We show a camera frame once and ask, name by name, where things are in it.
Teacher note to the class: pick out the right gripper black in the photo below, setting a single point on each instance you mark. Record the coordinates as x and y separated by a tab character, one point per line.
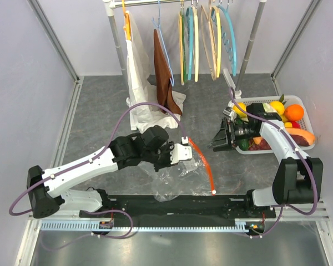
225	138

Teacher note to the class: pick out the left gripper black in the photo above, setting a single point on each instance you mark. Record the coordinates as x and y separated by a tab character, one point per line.
167	147

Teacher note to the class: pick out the green cucumber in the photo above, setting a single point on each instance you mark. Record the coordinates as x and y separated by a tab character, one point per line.
243	144

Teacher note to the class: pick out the clear zip top bag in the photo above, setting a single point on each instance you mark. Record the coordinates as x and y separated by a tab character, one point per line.
191	177

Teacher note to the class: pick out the orange fruit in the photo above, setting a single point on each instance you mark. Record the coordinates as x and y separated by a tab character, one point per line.
294	112

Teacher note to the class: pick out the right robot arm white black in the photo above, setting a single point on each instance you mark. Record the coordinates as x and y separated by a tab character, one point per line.
297	183

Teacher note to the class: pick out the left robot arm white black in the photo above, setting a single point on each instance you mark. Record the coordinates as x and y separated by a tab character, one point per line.
152	146

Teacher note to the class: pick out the white plastic food basket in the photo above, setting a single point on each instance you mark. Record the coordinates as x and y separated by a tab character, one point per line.
304	123

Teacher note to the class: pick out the yellow bell pepper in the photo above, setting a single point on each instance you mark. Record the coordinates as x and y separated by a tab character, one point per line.
240	109

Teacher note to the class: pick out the red grapes bunch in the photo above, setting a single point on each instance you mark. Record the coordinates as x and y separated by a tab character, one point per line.
258	143

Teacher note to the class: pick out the cauliflower with green leaves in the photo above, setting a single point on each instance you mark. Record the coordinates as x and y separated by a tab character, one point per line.
268	108

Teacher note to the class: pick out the brown cloth on hanger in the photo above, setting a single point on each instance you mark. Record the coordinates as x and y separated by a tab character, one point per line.
163	75

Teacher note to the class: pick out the yellow lemon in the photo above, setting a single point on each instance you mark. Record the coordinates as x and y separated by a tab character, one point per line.
278	106

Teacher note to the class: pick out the white cloth on hanger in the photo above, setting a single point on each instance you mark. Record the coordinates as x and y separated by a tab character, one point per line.
141	90

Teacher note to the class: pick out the red pepper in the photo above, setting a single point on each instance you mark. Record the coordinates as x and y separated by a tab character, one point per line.
295	124

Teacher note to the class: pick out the papaya slice orange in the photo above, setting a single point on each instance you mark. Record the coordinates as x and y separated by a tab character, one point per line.
301	137

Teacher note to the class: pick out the cream wooden hanger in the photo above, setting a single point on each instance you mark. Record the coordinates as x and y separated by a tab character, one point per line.
196	35

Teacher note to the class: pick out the green hanger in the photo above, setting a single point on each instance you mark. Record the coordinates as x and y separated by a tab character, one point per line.
183	48

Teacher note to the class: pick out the yellow slotted hanger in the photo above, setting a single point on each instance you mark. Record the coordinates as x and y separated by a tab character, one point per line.
215	37

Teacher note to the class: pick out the orange hanger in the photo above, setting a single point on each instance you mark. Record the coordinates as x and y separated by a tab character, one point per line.
127	27

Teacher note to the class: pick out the teal plastic hanger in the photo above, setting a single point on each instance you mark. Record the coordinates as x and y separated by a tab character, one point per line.
190	28

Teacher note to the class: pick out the yellow wooden hanger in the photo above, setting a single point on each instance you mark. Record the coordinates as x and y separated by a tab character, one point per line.
181	60

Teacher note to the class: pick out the grey clothes rack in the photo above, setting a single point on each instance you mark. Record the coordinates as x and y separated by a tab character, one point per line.
111	5

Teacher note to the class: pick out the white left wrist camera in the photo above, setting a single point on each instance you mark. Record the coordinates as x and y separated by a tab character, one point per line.
181	151

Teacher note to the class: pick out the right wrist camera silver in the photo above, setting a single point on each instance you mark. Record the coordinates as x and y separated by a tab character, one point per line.
229	113

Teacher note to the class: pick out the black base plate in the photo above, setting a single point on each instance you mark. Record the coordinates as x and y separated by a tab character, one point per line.
227	206

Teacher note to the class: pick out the light blue wire hanger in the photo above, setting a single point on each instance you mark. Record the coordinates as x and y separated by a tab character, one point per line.
157	25

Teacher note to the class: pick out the white toothed cable tray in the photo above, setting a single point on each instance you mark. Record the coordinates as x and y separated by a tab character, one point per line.
117	226

